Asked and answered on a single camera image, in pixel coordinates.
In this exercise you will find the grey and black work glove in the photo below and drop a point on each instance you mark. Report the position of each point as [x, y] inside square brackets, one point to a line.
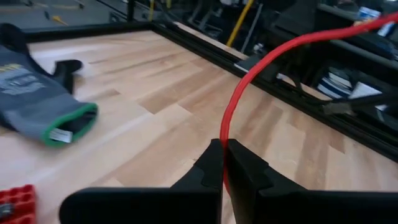
[31, 99]

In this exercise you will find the black aluminium extrusion frame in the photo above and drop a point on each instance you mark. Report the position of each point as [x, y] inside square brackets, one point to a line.
[192, 40]

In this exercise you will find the black diagonal brace bar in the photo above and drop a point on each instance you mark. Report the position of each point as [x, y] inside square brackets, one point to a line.
[357, 104]

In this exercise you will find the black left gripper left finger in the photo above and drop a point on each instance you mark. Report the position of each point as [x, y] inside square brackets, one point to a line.
[140, 205]

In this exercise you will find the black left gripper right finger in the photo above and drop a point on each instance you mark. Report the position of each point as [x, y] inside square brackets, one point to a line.
[295, 208]

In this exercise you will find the red terminal block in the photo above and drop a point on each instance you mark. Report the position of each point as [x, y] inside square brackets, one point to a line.
[18, 203]

